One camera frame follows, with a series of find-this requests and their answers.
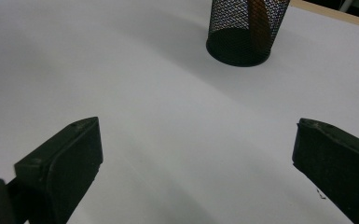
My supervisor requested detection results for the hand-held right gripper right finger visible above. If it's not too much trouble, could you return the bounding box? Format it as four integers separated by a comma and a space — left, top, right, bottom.
291, 118, 359, 224

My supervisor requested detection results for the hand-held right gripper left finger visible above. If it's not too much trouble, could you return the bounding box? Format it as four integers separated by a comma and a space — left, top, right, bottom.
14, 116, 104, 224

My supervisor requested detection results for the brown wooden hairbrush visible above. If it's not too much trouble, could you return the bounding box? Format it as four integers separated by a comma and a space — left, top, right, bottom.
247, 0, 283, 55

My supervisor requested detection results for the black mesh cup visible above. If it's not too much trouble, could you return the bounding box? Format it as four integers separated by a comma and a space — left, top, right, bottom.
205, 0, 292, 68

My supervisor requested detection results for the white board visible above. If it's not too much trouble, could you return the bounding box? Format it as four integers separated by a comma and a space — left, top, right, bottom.
0, 0, 359, 224

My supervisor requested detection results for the wooden table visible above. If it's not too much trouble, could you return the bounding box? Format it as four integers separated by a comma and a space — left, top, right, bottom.
289, 0, 359, 32

